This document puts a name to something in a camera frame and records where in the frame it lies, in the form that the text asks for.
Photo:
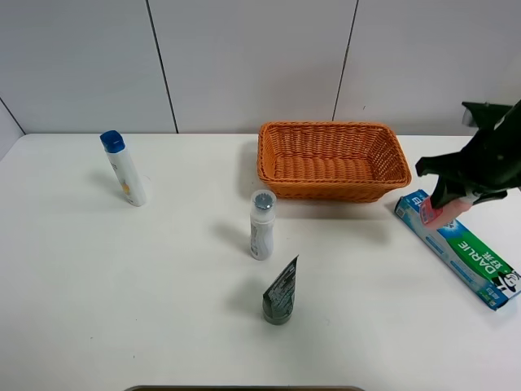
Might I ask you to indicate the orange wicker basket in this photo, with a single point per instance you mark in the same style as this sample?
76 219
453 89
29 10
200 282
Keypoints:
355 162

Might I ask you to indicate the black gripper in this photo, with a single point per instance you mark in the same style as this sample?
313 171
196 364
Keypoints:
491 159

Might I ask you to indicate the dark green standing tube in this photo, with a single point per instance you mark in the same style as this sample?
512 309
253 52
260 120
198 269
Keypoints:
278 299

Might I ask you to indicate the pink bottle with white cap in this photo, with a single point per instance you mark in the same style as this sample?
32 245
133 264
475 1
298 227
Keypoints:
437 217

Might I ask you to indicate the green Darlie toothpaste box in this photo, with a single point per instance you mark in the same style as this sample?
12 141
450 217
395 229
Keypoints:
488 276

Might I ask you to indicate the white bottle with blue cap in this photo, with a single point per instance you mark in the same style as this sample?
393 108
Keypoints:
124 168

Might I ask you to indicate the white bottle with clear cap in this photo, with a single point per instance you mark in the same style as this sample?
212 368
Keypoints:
262 217

